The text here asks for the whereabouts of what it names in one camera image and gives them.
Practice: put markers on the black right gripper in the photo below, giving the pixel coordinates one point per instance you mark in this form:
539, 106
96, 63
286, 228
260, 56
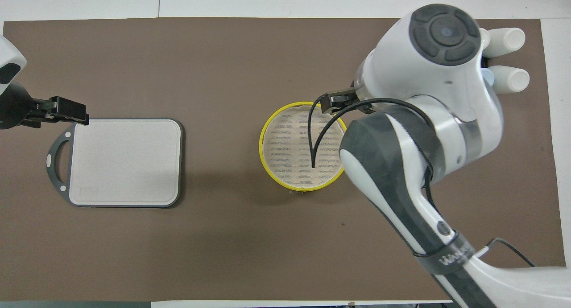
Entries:
361, 105

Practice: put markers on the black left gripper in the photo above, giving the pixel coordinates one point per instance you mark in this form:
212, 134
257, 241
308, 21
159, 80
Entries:
15, 107

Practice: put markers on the yellow rimmed steamer basket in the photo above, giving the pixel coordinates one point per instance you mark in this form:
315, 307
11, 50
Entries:
285, 143

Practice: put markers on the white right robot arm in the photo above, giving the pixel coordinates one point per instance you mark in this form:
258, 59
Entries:
424, 76

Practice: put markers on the yellow bamboo steamer basket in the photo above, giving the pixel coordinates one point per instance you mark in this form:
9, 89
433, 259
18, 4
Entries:
303, 189

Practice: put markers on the grey-rimmed white cutting board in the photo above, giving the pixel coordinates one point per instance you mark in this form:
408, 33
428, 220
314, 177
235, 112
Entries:
134, 165

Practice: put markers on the brown table mat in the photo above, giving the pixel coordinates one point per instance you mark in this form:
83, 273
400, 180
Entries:
178, 54

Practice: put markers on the light blue plastic cup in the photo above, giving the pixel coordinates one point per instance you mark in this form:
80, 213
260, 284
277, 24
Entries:
489, 78

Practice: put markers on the white plastic cup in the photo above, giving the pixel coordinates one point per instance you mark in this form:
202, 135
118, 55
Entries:
508, 39
513, 79
486, 37

